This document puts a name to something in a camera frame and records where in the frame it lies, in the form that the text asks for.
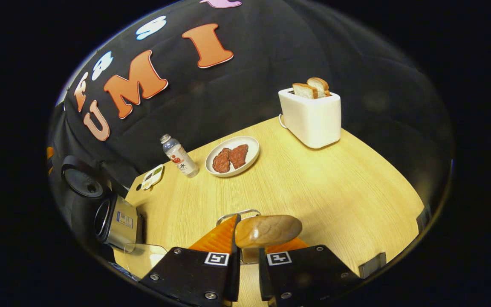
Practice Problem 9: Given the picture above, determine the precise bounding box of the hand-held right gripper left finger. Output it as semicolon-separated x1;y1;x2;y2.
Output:
139;214;242;307

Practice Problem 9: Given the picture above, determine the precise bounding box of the red meat piece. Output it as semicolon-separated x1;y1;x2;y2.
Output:
228;144;249;169
212;148;231;173

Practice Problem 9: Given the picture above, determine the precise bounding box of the wooden spoon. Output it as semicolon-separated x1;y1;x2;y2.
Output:
234;214;303;265

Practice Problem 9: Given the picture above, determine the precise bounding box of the grey table bracket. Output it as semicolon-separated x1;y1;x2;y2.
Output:
416;205;433;234
358;252;387;280

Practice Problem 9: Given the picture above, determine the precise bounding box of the toast bread slice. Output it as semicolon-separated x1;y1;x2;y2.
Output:
306;77;331;98
292;83;318;99

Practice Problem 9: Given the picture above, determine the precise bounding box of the white toaster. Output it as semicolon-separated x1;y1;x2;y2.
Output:
278;87;342;149

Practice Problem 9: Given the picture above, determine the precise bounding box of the white round plate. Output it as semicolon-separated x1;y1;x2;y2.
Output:
205;136;260;177

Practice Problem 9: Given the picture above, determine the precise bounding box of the white divided grain dish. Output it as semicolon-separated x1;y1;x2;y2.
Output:
141;164;165;191

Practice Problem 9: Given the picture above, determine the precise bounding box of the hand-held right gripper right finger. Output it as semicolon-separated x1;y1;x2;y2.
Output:
257;237;362;307

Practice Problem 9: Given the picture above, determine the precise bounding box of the clear drink bottle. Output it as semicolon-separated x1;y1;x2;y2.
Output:
160;134;199;178

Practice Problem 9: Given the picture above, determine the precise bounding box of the black backdrop cloth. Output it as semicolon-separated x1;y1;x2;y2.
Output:
47;0;455;192

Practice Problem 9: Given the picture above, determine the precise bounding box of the black rice cooker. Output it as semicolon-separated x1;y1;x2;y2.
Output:
60;155;144;252

